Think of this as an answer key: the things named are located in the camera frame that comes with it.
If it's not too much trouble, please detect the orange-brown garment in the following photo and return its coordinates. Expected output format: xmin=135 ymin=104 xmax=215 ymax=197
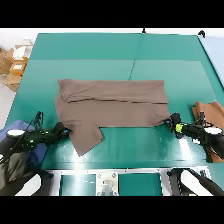
xmin=191 ymin=101 xmax=224 ymax=163

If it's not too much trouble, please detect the cardboard box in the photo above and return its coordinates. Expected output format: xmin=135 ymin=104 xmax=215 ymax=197
xmin=11 ymin=39 xmax=35 ymax=62
xmin=8 ymin=61 xmax=28 ymax=76
xmin=2 ymin=73 xmax=23 ymax=93

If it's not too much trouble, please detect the silver frame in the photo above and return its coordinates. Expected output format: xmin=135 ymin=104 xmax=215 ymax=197
xmin=44 ymin=166 xmax=214 ymax=197

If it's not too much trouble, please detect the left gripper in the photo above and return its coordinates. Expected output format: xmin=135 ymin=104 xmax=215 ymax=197
xmin=50 ymin=121 xmax=72 ymax=144

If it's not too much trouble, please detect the blue garment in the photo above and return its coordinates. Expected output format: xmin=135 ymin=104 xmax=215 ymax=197
xmin=0 ymin=119 xmax=48 ymax=169

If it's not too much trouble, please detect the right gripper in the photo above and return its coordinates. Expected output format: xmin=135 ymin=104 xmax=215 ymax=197
xmin=165 ymin=112 xmax=185 ymax=138

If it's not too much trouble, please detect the brown T-shirt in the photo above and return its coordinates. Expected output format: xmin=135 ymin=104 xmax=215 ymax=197
xmin=54 ymin=78 xmax=171 ymax=157

